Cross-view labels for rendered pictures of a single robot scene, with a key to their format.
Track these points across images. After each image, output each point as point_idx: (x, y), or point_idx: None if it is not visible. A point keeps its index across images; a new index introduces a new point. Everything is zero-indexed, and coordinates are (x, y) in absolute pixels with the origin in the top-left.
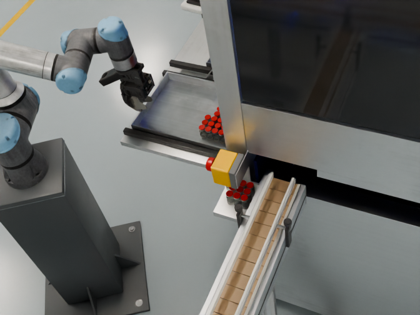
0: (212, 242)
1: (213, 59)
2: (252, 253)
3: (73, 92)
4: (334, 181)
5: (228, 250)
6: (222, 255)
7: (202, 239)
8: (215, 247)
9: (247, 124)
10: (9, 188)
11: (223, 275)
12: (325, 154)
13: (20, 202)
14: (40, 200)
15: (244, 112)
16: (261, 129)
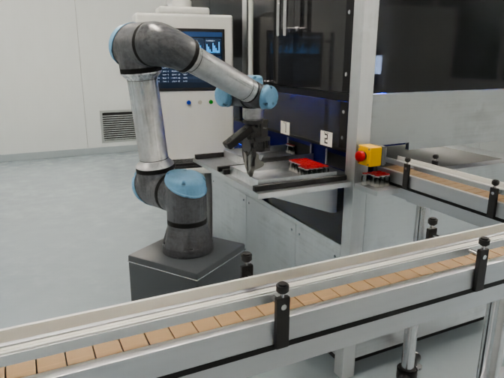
0: (264, 372)
1: (363, 58)
2: (436, 179)
3: (273, 104)
4: None
5: (283, 368)
6: (283, 373)
7: (254, 376)
8: (271, 373)
9: (374, 115)
10: (192, 259)
11: (453, 176)
12: (415, 124)
13: (219, 262)
14: (231, 257)
15: (373, 102)
16: (382, 115)
